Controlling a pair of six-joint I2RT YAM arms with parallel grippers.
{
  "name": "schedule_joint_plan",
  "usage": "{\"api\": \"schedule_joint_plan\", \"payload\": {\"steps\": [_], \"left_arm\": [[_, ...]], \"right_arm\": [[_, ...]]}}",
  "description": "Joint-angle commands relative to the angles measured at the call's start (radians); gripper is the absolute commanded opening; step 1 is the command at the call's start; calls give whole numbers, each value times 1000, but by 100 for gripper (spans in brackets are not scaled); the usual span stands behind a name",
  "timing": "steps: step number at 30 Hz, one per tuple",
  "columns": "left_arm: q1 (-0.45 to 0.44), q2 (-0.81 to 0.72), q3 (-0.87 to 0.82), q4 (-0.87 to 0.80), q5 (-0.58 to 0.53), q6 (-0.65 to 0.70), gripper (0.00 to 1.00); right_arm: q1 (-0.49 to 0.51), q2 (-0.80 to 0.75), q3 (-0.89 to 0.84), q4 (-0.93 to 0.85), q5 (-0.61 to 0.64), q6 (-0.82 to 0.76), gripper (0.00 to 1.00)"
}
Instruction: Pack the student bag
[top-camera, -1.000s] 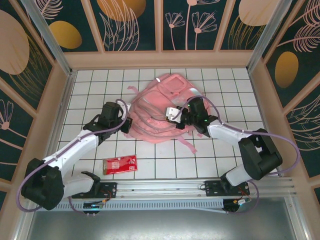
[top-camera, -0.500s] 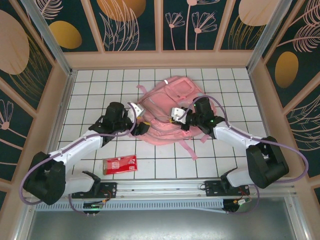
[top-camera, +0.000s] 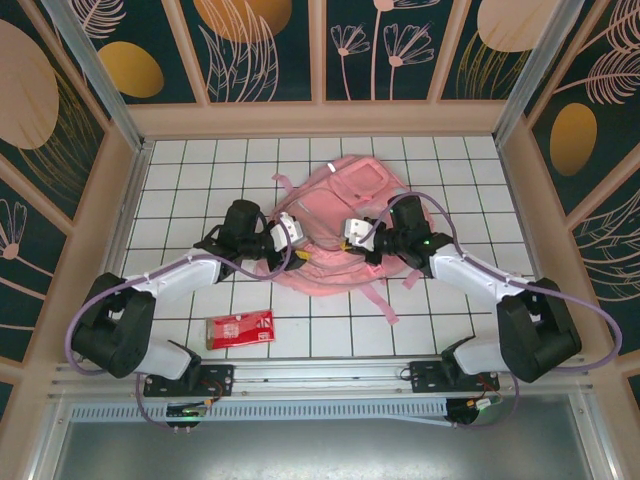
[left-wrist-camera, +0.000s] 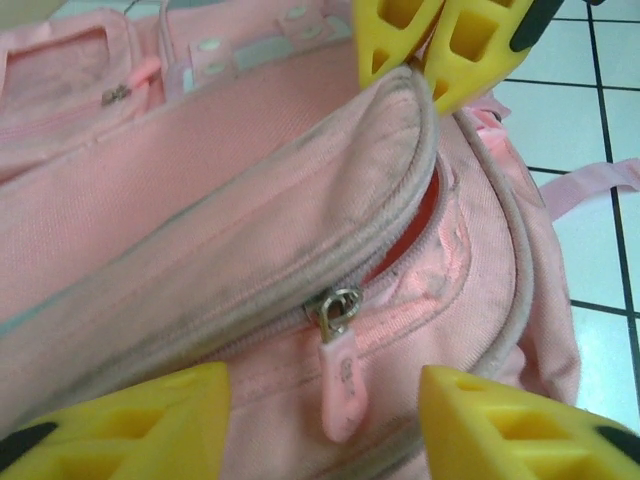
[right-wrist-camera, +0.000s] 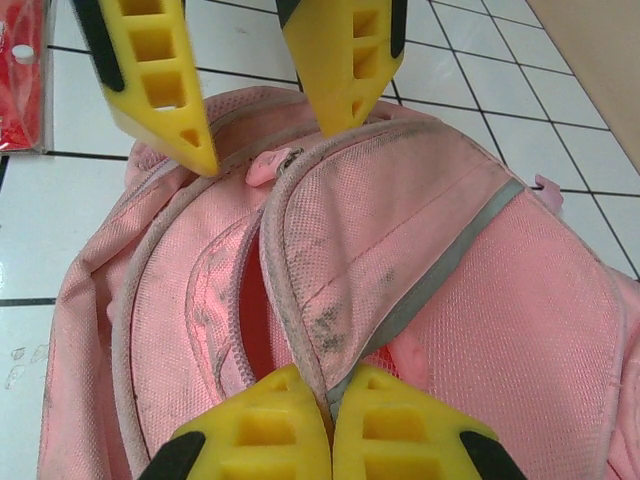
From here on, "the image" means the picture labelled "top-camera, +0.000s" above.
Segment pink student backpack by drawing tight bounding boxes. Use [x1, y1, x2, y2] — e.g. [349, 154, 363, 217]
[254, 153, 441, 326]

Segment red tissue packet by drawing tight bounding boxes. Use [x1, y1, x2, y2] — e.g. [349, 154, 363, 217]
[204, 308, 277, 351]

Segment grey metal sheet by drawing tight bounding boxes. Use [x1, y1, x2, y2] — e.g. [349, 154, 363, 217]
[49, 419, 606, 480]

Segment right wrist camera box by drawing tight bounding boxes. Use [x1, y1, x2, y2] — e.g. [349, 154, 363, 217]
[341, 217, 384, 254]

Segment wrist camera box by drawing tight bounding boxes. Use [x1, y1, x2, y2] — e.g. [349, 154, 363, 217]
[269, 212, 305, 250]
[341, 217, 384, 254]

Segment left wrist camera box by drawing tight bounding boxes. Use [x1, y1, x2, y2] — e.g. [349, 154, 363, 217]
[269, 212, 305, 250]

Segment aluminium mounting rail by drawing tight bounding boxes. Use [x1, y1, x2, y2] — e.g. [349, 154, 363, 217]
[49, 353, 594, 401]

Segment aluminium side rail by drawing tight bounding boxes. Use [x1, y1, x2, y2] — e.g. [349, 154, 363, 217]
[494, 139, 566, 356]
[74, 142, 154, 361]

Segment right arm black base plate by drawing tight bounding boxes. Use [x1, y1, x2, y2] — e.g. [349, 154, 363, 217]
[409, 359, 501, 396]

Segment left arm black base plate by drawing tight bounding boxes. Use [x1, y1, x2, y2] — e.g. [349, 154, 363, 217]
[143, 363, 236, 399]

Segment grey slotted cable duct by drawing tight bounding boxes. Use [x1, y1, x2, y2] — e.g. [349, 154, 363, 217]
[69, 397, 451, 427]

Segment wall panel orange circle leaves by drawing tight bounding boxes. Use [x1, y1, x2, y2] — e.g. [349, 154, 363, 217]
[167, 0, 321, 106]

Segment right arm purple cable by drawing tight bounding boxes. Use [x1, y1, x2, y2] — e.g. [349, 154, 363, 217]
[369, 192, 626, 431]

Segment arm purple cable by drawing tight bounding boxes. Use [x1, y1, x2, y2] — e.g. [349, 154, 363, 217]
[369, 192, 626, 431]
[65, 212, 296, 432]

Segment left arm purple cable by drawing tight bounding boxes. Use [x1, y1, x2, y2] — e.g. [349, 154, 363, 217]
[65, 212, 296, 432]

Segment wall panel pink flowers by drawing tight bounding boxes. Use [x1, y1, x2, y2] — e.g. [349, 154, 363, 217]
[319, 0, 454, 104]

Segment wall panel oval and fern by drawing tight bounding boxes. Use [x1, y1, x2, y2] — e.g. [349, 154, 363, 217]
[522, 0, 640, 216]

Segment wall panel with yellow oval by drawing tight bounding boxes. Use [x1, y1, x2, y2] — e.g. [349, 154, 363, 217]
[64, 0, 209, 106]

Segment wall panel fern leaves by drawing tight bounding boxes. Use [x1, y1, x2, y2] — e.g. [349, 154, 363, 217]
[567, 184, 640, 359]

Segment aluminium corner post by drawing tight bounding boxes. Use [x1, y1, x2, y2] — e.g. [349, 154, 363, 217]
[492, 0, 586, 146]
[42, 0, 146, 151]

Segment wall panel single flower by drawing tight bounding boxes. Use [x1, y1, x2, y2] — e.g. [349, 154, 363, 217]
[0, 154, 76, 364]

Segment wall panel beige circle feathers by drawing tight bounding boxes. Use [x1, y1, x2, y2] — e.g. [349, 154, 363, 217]
[437, 0, 561, 101]

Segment wall panel large beige circle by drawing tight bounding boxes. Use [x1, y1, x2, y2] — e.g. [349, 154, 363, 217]
[0, 0, 111, 226]

